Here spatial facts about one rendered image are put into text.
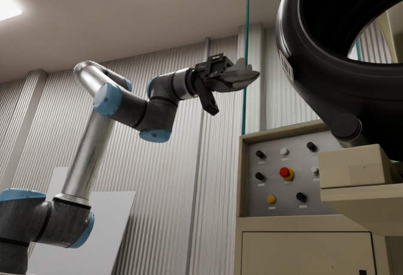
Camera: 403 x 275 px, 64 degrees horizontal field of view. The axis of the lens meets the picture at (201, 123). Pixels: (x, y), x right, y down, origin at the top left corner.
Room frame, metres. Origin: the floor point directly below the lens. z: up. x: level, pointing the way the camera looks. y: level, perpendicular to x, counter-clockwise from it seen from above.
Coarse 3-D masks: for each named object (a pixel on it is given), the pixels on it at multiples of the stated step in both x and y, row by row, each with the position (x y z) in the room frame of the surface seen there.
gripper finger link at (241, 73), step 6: (240, 60) 0.68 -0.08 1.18; (234, 66) 0.69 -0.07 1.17; (240, 66) 0.68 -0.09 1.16; (240, 72) 0.68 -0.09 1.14; (246, 72) 0.67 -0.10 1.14; (252, 72) 0.67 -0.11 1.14; (258, 72) 0.67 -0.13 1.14; (228, 78) 0.70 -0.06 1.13; (234, 78) 0.70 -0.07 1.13; (240, 78) 0.69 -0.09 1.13; (246, 78) 0.69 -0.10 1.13
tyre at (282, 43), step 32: (288, 0) 0.50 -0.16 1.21; (320, 0) 0.61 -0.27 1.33; (352, 0) 0.63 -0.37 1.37; (384, 0) 0.61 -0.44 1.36; (288, 32) 0.50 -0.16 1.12; (320, 32) 0.67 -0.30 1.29; (352, 32) 0.66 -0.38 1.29; (320, 64) 0.46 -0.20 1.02; (352, 64) 0.43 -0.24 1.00; (384, 64) 0.40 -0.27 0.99; (320, 96) 0.49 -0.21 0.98; (352, 96) 0.45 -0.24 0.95; (384, 96) 0.41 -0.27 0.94; (384, 128) 0.46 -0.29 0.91
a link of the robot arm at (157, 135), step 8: (152, 104) 0.83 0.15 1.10; (160, 104) 0.84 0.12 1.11; (168, 104) 0.84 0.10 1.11; (176, 104) 0.87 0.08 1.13; (152, 112) 0.82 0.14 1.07; (160, 112) 0.84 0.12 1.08; (168, 112) 0.85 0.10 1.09; (144, 120) 0.82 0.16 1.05; (152, 120) 0.83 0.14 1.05; (160, 120) 0.84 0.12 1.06; (168, 120) 0.86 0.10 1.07; (136, 128) 0.85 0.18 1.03; (144, 128) 0.85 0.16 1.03; (152, 128) 0.84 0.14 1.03; (160, 128) 0.85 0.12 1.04; (168, 128) 0.86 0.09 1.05; (144, 136) 0.87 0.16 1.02; (152, 136) 0.86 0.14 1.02; (160, 136) 0.86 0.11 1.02; (168, 136) 0.87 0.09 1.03
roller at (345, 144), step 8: (336, 120) 0.45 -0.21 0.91; (344, 120) 0.44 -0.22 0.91; (352, 120) 0.44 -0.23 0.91; (336, 128) 0.45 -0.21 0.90; (344, 128) 0.44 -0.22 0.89; (352, 128) 0.44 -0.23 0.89; (360, 128) 0.44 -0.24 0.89; (336, 136) 0.46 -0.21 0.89; (344, 136) 0.45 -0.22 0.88; (352, 136) 0.44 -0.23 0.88; (360, 136) 0.45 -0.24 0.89; (368, 136) 0.47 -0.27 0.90; (344, 144) 0.47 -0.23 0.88; (352, 144) 0.46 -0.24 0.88; (360, 144) 0.47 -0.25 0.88; (368, 144) 0.48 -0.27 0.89
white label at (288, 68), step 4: (280, 52) 0.51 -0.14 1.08; (280, 56) 0.52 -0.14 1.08; (284, 56) 0.51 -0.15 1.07; (280, 60) 0.54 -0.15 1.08; (284, 60) 0.51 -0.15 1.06; (284, 64) 0.52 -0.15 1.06; (288, 64) 0.50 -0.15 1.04; (284, 68) 0.54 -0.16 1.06; (288, 68) 0.51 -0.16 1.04; (292, 68) 0.50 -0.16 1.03; (288, 72) 0.52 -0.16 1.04; (292, 72) 0.50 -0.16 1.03; (292, 76) 0.52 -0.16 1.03; (292, 80) 0.53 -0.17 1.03
